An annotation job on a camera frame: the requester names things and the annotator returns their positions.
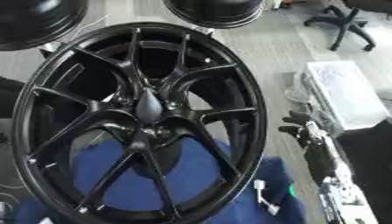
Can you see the black round wheel rim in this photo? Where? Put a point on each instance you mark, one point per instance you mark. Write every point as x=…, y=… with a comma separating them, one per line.
x=217, y=13
x=35, y=20

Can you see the black office chair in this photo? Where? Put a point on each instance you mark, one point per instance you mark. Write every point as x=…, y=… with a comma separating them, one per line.
x=347, y=23

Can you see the black spoked wheel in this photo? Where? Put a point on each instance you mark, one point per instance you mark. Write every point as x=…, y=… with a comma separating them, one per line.
x=104, y=113

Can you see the white plastic-wrapped box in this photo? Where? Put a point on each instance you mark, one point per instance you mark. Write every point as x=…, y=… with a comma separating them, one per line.
x=347, y=93

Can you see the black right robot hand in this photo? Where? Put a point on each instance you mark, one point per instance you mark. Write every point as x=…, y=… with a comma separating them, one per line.
x=320, y=163

